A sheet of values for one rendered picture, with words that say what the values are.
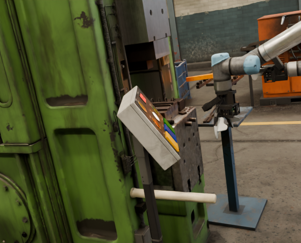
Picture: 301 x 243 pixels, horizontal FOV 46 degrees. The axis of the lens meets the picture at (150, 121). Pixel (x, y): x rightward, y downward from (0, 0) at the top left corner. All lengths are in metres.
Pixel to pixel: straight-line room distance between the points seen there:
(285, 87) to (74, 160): 4.02
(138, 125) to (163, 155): 0.15
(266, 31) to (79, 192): 3.98
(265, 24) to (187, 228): 3.78
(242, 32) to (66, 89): 7.96
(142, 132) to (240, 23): 8.37
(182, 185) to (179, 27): 8.17
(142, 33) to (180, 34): 8.15
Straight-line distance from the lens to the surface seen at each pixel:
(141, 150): 1.47
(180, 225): 2.17
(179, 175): 1.98
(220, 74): 1.50
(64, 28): 1.81
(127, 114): 1.27
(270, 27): 5.39
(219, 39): 9.67
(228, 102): 1.53
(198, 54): 9.87
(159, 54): 1.90
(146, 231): 1.96
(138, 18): 1.82
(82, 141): 1.91
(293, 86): 5.48
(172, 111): 2.02
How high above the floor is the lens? 1.46
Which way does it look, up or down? 16 degrees down
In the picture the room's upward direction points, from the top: 10 degrees counter-clockwise
